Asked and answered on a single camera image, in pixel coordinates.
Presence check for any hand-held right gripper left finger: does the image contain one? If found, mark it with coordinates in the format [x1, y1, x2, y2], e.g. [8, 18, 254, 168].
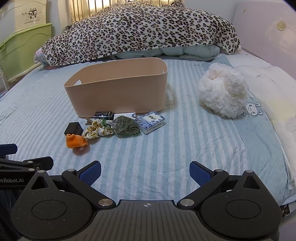
[28, 161, 116, 210]

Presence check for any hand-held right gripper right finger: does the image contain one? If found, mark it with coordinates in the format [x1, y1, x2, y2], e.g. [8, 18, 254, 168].
[177, 161, 263, 210]

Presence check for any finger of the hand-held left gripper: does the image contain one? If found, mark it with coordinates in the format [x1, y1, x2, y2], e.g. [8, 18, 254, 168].
[0, 143, 18, 155]
[0, 156, 54, 172]

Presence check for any orange plush toy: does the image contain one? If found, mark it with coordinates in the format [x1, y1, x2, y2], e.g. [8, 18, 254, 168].
[66, 133, 89, 149]

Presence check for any sunflower print scrunchie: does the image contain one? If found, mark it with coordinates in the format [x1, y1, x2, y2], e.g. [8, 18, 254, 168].
[82, 118, 114, 140]

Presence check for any small black box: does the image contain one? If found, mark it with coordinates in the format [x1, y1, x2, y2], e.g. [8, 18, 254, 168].
[64, 121, 84, 136]

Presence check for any blue striped bedsheet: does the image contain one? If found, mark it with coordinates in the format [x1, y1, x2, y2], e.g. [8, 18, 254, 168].
[0, 55, 292, 207]

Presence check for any green dried leaf packet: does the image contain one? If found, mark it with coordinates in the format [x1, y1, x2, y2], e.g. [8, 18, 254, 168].
[112, 115, 142, 137]

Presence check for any flat black box green print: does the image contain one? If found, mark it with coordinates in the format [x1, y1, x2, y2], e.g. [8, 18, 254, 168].
[93, 111, 115, 121]

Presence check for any white card round emblem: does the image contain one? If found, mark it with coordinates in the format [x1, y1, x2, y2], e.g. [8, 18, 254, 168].
[119, 112, 137, 120]

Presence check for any blue white patterned box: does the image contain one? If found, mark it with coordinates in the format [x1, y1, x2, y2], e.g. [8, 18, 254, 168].
[135, 111, 166, 135]

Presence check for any light blue rabbit print blanket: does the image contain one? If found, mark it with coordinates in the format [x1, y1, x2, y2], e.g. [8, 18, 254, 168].
[231, 94, 296, 205]

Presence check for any white fluffy plush toy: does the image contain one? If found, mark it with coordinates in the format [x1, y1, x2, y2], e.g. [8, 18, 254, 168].
[197, 62, 248, 119]

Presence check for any beige plastic storage bin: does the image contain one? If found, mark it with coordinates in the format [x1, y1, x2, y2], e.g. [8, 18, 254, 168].
[64, 57, 168, 118]

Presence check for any pink cloth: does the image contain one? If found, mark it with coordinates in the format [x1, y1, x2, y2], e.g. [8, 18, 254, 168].
[33, 47, 54, 70]

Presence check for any green cabinet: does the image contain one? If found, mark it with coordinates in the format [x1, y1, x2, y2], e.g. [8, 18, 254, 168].
[0, 23, 54, 83]

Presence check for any white quilted blanket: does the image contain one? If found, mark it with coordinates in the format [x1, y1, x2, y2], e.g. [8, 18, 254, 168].
[228, 55, 296, 142]

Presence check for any teal quilt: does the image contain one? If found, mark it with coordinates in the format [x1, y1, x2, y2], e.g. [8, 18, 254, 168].
[110, 44, 220, 62]

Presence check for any leopard print blanket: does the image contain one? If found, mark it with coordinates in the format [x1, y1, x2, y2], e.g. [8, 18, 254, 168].
[34, 1, 241, 66]

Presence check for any pink headboard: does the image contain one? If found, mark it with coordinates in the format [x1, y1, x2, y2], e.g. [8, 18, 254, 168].
[231, 2, 296, 80]

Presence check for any beige striped curtain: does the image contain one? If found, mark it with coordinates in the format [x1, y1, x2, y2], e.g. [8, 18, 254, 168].
[68, 0, 130, 25]

